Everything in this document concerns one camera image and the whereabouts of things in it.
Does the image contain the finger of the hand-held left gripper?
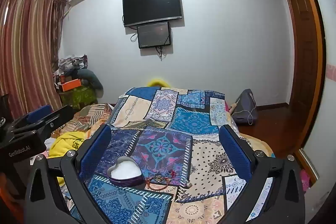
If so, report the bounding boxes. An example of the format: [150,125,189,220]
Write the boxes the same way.
[5,105,53,133]
[14,105,76,141]

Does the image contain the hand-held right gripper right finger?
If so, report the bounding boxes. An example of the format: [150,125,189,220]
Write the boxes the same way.
[218,124,306,224]

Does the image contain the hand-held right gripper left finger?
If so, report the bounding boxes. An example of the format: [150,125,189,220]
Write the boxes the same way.
[24,124,113,224]

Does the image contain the purple heart-shaped tin box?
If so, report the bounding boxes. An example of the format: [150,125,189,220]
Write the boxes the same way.
[106,156,145,186]

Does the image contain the red bead bracelet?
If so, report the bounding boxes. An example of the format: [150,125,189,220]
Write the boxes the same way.
[145,174,173,191]

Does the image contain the green cloth covered box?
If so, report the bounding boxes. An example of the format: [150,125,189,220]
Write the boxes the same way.
[59,86,98,110]

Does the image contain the yellow blanket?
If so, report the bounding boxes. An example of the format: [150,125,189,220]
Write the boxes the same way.
[49,131,90,185]

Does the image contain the orange striped blanket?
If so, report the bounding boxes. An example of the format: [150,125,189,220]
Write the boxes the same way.
[51,103,114,139]

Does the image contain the orange box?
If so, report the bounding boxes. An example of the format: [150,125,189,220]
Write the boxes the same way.
[59,78,82,92]

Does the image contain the grey-green cushion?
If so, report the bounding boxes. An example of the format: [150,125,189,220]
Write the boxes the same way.
[76,69,104,91]

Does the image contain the grey bag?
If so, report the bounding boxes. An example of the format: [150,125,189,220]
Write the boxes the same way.
[231,89,259,125]

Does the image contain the pile of clothes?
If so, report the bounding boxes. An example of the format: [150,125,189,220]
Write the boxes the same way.
[54,55,88,78]

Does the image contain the red striped curtain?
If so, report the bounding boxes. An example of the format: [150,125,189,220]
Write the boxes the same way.
[0,0,70,121]

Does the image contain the patchwork printed blanket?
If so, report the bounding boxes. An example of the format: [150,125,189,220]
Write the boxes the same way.
[66,86,275,224]

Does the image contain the pink slippers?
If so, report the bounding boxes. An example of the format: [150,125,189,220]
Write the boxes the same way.
[299,169,312,193]

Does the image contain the yellow pillow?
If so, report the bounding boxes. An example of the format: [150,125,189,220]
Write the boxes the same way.
[146,78,171,88]

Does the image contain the wooden door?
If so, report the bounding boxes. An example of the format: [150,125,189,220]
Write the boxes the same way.
[285,0,319,147]

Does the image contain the white cable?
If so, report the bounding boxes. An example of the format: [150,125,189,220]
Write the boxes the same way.
[232,98,259,125]

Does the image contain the black cable under monitor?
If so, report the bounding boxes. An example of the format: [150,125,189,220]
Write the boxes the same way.
[155,46,167,60]

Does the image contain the small black wall monitor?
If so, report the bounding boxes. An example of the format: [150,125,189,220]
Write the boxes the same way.
[137,22,172,49]

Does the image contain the black wall television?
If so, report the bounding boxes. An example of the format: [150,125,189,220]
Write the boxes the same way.
[122,0,183,28]

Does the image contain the wooden door frame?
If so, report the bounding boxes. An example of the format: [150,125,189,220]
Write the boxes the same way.
[286,0,328,180]

